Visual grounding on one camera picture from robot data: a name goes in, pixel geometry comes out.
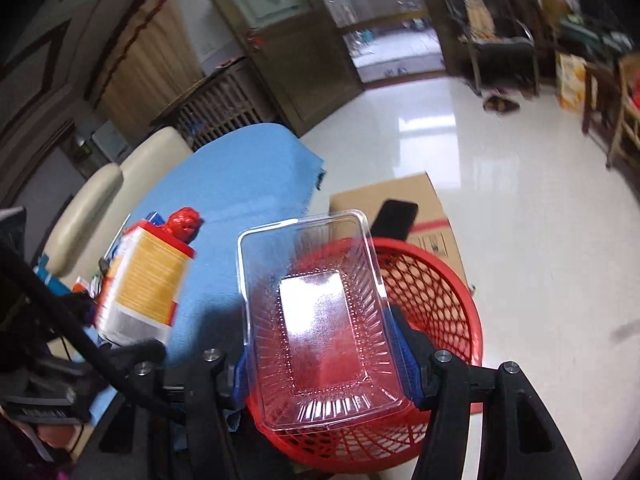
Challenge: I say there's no blue tablecloth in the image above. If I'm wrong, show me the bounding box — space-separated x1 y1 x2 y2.
69 122 327 428

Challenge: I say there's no pair of brown slippers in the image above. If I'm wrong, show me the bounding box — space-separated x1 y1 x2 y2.
483 94 521 115

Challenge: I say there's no black metal armchair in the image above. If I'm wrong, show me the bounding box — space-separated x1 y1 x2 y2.
445 0 540 96

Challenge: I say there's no wooden slatted radiator cover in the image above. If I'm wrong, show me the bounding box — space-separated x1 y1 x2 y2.
151 56 279 151

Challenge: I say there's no red mesh trash basket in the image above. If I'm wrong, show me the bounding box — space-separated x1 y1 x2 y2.
240 237 483 474

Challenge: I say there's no wooden chair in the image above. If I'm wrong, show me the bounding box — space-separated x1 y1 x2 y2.
582 51 639 170

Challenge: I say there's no clear plastic food container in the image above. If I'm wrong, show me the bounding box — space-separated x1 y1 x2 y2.
236 210 406 432

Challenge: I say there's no beige curtain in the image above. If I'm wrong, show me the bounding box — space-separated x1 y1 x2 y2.
85 0 204 144

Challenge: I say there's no brown glass panel door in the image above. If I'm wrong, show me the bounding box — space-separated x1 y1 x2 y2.
210 0 363 136

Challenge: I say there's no brown cardboard box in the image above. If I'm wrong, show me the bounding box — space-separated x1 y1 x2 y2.
329 172 469 285

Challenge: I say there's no red wrapper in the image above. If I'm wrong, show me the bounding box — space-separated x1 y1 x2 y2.
160 207 203 245

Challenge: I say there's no cream leather sofa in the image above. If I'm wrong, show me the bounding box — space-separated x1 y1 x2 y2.
43 127 193 286

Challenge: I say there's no black smartphone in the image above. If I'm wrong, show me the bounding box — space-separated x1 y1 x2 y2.
370 200 419 242

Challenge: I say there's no orange printed cardboard box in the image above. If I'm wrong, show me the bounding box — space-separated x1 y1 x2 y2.
555 52 586 112

